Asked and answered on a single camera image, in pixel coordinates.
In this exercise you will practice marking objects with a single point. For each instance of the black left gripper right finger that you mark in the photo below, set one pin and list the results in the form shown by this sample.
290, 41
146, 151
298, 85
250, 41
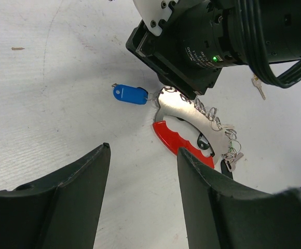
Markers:
222, 213

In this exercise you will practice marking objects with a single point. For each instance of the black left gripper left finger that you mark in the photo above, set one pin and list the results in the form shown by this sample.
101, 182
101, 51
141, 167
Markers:
59, 210

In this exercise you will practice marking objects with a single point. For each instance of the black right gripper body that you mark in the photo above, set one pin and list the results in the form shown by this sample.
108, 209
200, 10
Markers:
193, 47

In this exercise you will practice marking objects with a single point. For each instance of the key with yellow tag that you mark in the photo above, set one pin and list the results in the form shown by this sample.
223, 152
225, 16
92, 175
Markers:
257, 83

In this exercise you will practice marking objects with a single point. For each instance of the keyring bunch with coloured tags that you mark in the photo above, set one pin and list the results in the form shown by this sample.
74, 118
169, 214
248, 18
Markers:
175, 121

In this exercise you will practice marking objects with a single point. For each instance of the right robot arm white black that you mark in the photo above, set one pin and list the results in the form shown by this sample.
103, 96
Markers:
267, 36

